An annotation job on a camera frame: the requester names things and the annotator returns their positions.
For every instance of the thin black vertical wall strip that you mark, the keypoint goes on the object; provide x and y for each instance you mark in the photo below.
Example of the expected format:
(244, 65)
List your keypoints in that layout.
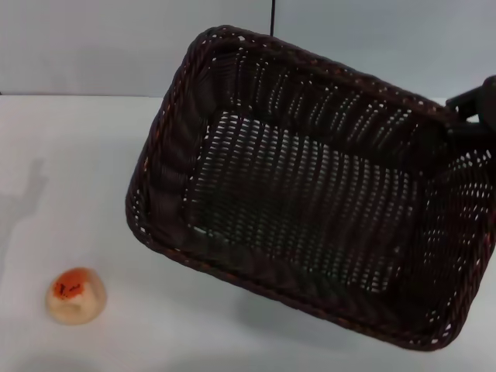
(272, 15)

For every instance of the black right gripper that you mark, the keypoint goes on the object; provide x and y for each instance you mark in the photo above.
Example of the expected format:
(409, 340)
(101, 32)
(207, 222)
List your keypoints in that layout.
(490, 100)

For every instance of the black woven wicker basket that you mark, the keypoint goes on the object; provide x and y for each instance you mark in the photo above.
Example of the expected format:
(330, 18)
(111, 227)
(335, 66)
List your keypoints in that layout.
(294, 217)

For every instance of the round bread bun orange top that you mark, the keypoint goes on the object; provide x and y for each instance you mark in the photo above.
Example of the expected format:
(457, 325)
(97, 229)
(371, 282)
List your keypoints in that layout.
(75, 300)

